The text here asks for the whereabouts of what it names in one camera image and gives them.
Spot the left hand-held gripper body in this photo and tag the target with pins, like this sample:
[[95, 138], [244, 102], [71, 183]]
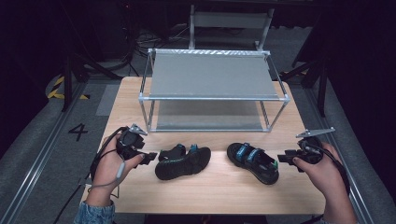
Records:
[[130, 143]]

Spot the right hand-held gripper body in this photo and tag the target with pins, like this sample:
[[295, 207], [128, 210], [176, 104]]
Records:
[[311, 152]]

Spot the grey two-tier shoe rack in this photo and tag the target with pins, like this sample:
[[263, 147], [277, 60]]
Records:
[[214, 77]]

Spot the person's right hand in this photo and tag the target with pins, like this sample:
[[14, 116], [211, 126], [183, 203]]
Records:
[[323, 177]]

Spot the person's left hand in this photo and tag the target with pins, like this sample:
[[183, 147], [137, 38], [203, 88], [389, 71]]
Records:
[[107, 169]]

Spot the black tripod stand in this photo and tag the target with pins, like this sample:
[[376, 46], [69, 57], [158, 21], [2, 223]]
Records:
[[314, 74], [73, 71]]

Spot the metal floor rail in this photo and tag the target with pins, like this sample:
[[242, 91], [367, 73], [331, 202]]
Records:
[[37, 161], [348, 174]]

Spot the grey metal frame stand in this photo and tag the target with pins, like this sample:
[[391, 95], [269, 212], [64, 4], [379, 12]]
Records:
[[230, 21]]

